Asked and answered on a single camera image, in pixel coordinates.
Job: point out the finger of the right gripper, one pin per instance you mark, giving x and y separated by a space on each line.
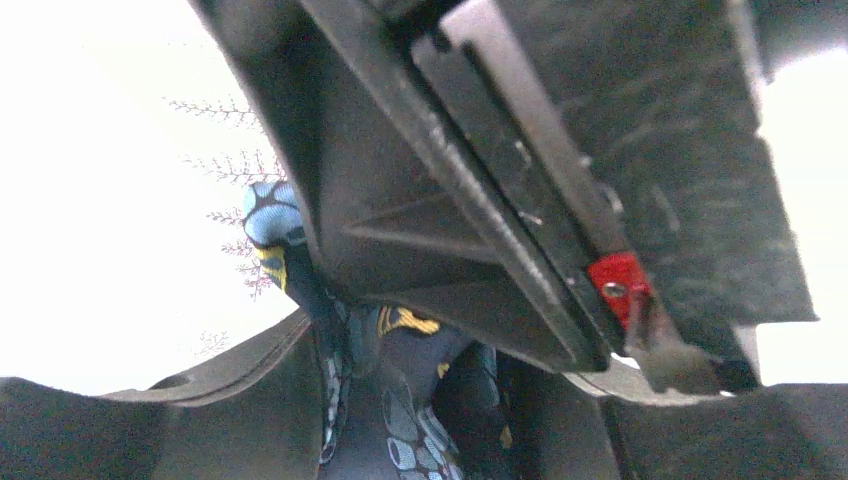
397 208

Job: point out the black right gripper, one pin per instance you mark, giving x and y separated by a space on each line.
624 135

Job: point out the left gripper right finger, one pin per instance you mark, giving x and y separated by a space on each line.
613 426

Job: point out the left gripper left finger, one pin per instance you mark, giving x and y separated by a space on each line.
251 412

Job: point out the blue floral necktie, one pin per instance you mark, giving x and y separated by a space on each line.
405 397

